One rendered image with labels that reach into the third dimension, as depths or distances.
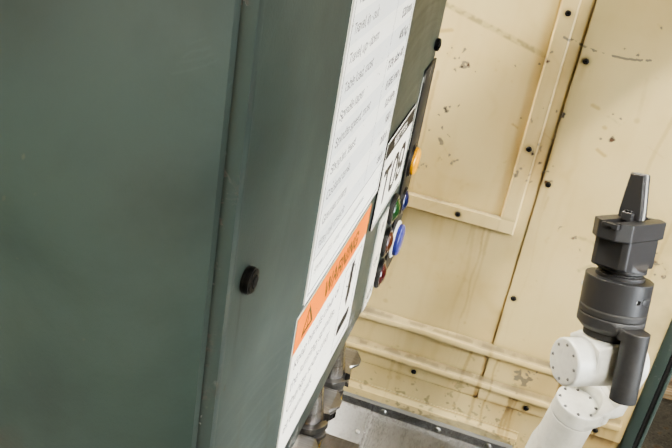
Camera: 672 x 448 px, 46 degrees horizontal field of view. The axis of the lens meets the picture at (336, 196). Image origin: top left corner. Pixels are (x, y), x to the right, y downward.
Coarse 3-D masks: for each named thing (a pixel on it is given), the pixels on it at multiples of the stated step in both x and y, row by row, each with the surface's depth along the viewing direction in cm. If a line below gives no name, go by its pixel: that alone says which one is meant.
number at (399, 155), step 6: (408, 132) 63; (402, 144) 62; (396, 150) 59; (402, 150) 63; (396, 156) 60; (402, 156) 64; (396, 162) 61; (402, 162) 65; (396, 168) 62; (390, 174) 60; (396, 174) 63; (390, 180) 61; (396, 180) 64; (390, 186) 62; (390, 192) 62
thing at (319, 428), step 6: (324, 408) 115; (324, 414) 114; (324, 420) 115; (306, 426) 111; (312, 426) 112; (318, 426) 112; (324, 426) 112; (300, 432) 111; (306, 432) 111; (312, 432) 111; (318, 432) 112; (324, 432) 114; (318, 438) 112
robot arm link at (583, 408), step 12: (648, 360) 107; (648, 372) 107; (564, 396) 112; (576, 396) 113; (588, 396) 113; (600, 396) 112; (552, 408) 112; (564, 408) 110; (576, 408) 111; (588, 408) 111; (600, 408) 110; (612, 408) 109; (624, 408) 110; (564, 420) 110; (576, 420) 109; (588, 420) 109; (600, 420) 110
